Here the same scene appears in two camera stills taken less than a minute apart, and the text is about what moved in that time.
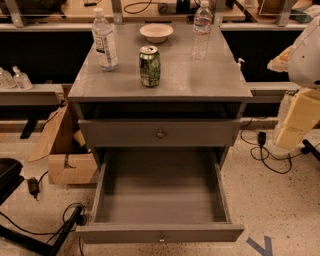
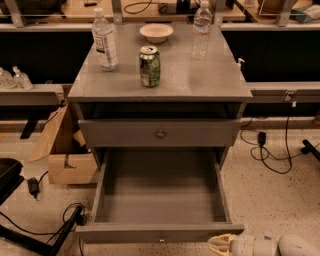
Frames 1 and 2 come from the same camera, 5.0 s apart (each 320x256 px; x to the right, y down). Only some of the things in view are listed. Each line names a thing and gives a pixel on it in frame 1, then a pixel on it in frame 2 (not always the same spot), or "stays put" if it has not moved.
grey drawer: [159, 197] stays put
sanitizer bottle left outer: [6, 79] stays put
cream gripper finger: [281, 62] to [243, 245]
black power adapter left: [33, 186] stays put
